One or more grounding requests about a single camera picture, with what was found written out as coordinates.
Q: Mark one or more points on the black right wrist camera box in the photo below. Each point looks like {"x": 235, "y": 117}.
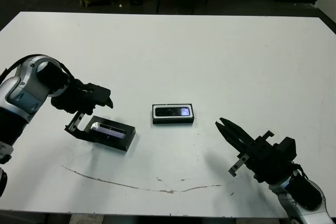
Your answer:
{"x": 286, "y": 148}

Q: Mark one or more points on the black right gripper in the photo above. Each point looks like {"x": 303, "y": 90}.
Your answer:
{"x": 262, "y": 158}

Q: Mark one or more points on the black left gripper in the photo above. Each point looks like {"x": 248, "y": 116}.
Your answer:
{"x": 86, "y": 98}

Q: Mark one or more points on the black box with white insert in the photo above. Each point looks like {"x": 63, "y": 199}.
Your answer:
{"x": 170, "y": 121}

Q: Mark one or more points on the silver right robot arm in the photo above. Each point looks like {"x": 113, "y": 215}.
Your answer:
{"x": 284, "y": 200}

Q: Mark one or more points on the black bar-shaped camera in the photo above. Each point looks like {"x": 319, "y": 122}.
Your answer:
{"x": 168, "y": 111}

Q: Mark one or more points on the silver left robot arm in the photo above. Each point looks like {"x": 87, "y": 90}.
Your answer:
{"x": 23, "y": 90}

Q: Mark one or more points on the black box lid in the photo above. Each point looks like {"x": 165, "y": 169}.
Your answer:
{"x": 118, "y": 142}

